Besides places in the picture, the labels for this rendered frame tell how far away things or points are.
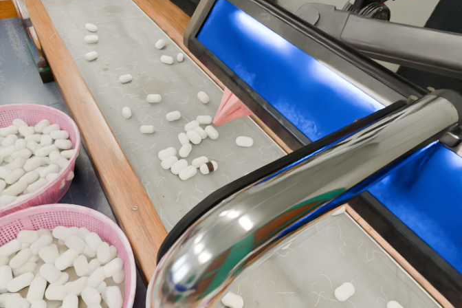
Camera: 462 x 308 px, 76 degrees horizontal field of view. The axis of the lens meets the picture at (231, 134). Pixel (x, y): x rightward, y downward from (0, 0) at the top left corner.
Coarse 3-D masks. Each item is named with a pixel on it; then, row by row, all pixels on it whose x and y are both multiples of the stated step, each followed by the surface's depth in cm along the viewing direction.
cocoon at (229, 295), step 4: (228, 292) 41; (224, 296) 40; (228, 296) 40; (232, 296) 41; (236, 296) 41; (240, 296) 41; (224, 300) 40; (228, 300) 40; (232, 300) 40; (236, 300) 40; (240, 300) 40; (224, 304) 40; (228, 304) 40; (232, 304) 40; (236, 304) 40; (240, 304) 40
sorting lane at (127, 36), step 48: (48, 0) 105; (96, 0) 110; (96, 48) 86; (144, 48) 89; (96, 96) 70; (144, 96) 72; (192, 96) 74; (144, 144) 61; (192, 144) 63; (192, 192) 54; (336, 240) 50; (240, 288) 43; (288, 288) 44; (336, 288) 45; (384, 288) 45
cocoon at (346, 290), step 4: (344, 284) 44; (348, 284) 44; (340, 288) 43; (344, 288) 43; (348, 288) 43; (352, 288) 43; (336, 292) 43; (340, 292) 43; (344, 292) 43; (348, 292) 43; (352, 292) 43; (336, 296) 43; (340, 296) 42; (344, 296) 42; (348, 296) 43; (340, 300) 43
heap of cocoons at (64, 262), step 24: (24, 240) 44; (48, 240) 45; (72, 240) 45; (96, 240) 45; (0, 264) 42; (24, 264) 43; (48, 264) 42; (72, 264) 44; (96, 264) 44; (120, 264) 43; (0, 288) 40; (24, 288) 41; (48, 288) 40; (72, 288) 40; (96, 288) 42; (120, 288) 43
